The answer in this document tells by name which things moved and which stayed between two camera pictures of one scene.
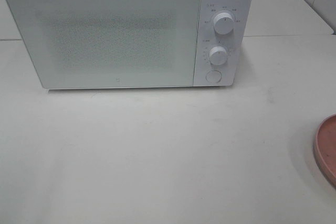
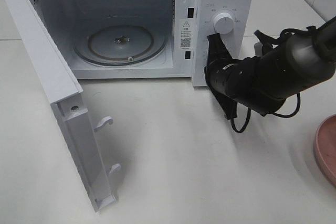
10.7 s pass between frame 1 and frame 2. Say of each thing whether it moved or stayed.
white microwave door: moved
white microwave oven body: stayed
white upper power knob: stayed
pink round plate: stayed
